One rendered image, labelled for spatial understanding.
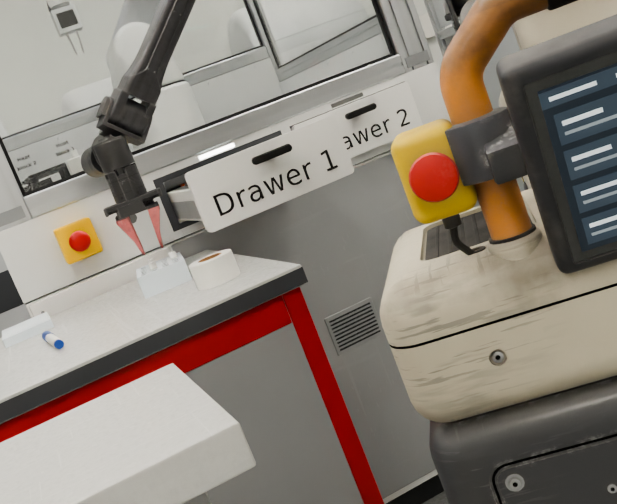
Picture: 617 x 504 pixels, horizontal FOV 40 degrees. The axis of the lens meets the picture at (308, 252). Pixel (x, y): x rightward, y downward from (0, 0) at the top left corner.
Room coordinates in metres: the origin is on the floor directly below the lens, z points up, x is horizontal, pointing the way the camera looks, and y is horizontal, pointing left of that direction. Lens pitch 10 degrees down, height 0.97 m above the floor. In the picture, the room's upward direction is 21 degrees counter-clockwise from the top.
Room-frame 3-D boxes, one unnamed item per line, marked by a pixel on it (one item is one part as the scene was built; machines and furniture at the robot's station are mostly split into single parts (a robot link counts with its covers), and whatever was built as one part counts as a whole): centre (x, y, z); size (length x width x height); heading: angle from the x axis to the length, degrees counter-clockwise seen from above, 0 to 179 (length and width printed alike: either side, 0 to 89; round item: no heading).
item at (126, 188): (1.49, 0.25, 0.94); 0.10 x 0.07 x 0.07; 97
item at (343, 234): (2.25, 0.20, 0.40); 1.03 x 0.95 x 0.80; 108
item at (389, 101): (1.87, -0.20, 0.87); 0.29 x 0.02 x 0.11; 108
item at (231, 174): (1.49, 0.01, 0.87); 0.29 x 0.02 x 0.11; 108
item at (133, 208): (1.49, 0.25, 0.87); 0.07 x 0.07 x 0.09; 7
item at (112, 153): (1.50, 0.25, 1.00); 0.07 x 0.06 x 0.07; 31
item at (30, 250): (2.25, 0.21, 0.87); 1.02 x 0.95 x 0.14; 108
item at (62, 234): (1.66, 0.41, 0.88); 0.07 x 0.05 x 0.07; 108
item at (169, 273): (1.46, 0.25, 0.78); 0.12 x 0.08 x 0.04; 9
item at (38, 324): (1.52, 0.52, 0.77); 0.13 x 0.09 x 0.02; 18
